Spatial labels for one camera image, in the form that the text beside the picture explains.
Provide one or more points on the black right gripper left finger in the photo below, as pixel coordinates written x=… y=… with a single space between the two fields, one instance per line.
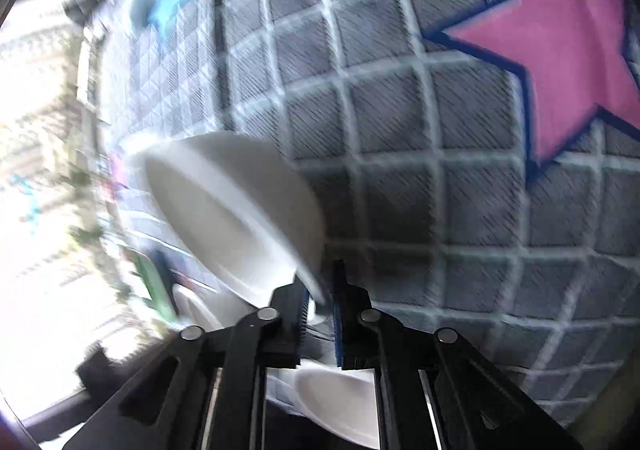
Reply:
x=204 y=390

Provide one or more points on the green plastic plate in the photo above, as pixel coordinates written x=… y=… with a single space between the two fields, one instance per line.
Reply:
x=153 y=270

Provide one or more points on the checkered grey tablecloth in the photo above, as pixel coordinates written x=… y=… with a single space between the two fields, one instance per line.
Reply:
x=416 y=156

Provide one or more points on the small white bowl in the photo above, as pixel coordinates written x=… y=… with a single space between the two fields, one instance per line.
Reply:
x=341 y=402
x=243 y=213

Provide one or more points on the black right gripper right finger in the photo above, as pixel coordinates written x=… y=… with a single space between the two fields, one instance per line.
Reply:
x=434 y=390

